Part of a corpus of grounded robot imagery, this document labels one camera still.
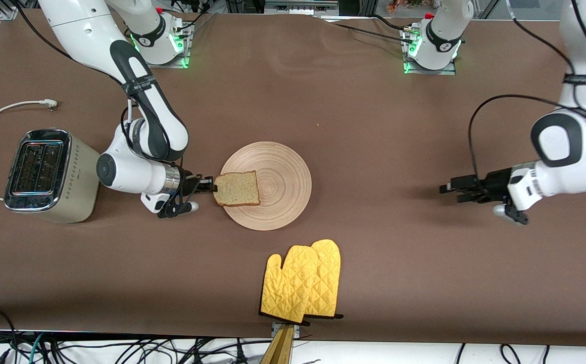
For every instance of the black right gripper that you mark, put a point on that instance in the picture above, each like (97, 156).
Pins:
(188, 183)

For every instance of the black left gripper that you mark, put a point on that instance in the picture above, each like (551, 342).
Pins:
(495, 182)

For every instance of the slice of brown bread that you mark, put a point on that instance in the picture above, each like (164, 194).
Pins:
(237, 188)

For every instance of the round wooden plate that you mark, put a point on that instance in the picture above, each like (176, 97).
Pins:
(283, 187)

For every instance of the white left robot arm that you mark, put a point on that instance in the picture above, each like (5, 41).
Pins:
(576, 146)

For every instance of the cream and chrome toaster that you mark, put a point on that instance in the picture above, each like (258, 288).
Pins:
(65, 177)

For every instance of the brown table cover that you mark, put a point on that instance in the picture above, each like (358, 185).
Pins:
(374, 101)

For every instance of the yellow quilted oven mitt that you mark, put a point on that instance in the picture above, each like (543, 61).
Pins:
(329, 278)
(290, 288)

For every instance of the wooden beam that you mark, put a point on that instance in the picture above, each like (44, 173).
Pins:
(278, 349)

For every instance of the grey background device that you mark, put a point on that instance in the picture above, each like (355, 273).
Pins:
(300, 6)

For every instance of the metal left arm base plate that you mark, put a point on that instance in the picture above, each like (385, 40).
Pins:
(447, 71)

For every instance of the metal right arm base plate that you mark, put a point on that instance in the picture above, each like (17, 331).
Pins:
(184, 45)

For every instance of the small metal bracket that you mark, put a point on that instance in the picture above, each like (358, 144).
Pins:
(297, 331)

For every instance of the aluminium frame corner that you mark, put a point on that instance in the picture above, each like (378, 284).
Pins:
(6, 10)

